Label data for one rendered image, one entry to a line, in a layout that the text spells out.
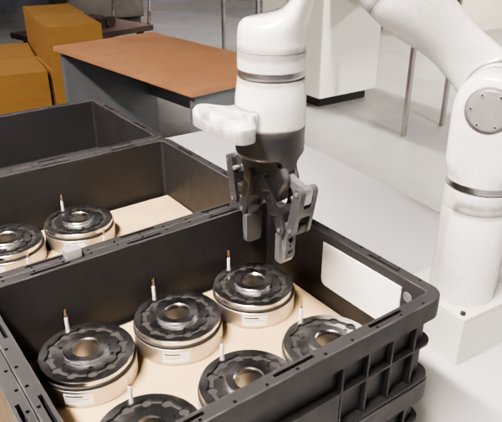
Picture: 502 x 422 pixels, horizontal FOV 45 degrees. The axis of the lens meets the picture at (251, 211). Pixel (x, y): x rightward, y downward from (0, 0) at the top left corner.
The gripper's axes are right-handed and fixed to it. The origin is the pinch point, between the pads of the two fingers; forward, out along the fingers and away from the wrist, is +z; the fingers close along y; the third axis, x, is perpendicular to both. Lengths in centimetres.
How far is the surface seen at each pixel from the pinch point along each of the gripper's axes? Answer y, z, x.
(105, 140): 65, 8, -8
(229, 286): 4.1, 7.8, 2.8
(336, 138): 208, 94, -219
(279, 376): -18.1, 1.0, 12.9
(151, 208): 35.5, 11.1, -2.7
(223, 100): 156, 36, -99
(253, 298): 0.2, 7.8, 1.8
